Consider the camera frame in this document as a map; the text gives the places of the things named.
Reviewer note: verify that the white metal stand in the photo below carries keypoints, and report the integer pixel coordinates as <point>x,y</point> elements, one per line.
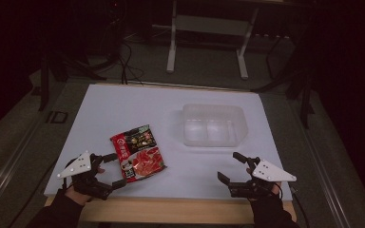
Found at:
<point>172,47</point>

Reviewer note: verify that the black floor bracket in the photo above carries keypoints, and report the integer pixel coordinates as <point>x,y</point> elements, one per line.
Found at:
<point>57,117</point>

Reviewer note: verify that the white table mat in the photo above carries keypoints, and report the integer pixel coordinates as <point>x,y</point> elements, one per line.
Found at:
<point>177,104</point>

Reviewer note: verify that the red and black snack packet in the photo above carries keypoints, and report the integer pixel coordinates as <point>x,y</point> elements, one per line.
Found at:
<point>138,153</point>

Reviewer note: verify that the person's right hand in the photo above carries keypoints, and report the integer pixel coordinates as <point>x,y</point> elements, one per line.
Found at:
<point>275,189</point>

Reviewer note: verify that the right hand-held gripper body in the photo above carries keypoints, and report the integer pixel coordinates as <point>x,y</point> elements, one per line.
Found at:
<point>266,172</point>

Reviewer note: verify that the black stand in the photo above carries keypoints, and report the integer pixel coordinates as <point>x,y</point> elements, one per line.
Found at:
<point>44,85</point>

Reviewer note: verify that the clear plastic container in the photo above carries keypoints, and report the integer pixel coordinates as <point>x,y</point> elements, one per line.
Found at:
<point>214,126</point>

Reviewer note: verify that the person's left hand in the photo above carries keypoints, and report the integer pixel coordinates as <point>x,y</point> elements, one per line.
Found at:
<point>79,197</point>

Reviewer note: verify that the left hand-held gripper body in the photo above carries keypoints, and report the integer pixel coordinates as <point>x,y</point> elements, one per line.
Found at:
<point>80,164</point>

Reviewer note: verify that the black tripod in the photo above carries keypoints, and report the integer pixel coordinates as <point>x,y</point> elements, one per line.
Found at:
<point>304,95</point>

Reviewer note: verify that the metal floor rail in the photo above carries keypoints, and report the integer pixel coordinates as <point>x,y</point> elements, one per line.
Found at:
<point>326,177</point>
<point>6,167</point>

